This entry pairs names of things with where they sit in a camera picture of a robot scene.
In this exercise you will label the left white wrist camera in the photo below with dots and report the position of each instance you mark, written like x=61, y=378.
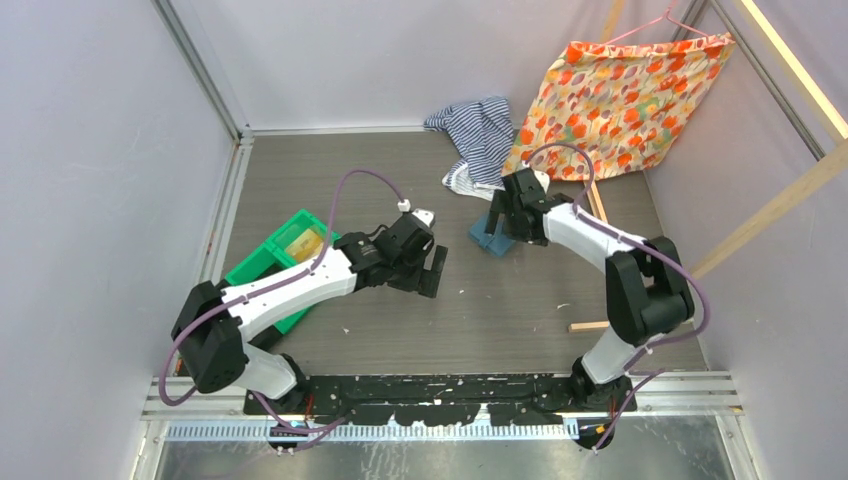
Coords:
x=426, y=217

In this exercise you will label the yellow card in bin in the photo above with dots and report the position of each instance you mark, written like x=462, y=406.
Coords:
x=306, y=245

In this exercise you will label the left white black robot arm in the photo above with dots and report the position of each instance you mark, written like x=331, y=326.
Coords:
x=216, y=326

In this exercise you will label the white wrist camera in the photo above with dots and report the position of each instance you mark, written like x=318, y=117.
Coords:
x=426, y=217
x=542, y=178

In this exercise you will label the green plastic bin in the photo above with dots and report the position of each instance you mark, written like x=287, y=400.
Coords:
x=267, y=265

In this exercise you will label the blue white striped cloth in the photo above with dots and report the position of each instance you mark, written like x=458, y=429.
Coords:
x=482, y=133

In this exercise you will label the wooden frame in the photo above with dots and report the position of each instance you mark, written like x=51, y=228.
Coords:
x=749, y=192

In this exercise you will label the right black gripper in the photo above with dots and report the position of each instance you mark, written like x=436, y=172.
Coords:
x=498, y=207

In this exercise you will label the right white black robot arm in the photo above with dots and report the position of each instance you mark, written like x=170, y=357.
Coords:
x=646, y=295

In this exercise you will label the blue card holder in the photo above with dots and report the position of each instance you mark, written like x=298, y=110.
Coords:
x=497, y=244

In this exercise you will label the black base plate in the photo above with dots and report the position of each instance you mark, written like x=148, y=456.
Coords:
x=443, y=400

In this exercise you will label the pink clothes hanger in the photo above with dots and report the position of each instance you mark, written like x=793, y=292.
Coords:
x=652, y=23

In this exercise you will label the aluminium front rail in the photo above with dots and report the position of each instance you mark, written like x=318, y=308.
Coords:
x=220, y=416

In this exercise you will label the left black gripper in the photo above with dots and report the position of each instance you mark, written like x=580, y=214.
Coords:
x=426, y=284

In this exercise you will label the orange floral cloth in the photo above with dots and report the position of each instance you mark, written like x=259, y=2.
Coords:
x=606, y=110

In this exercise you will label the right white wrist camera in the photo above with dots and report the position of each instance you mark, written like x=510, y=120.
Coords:
x=542, y=178

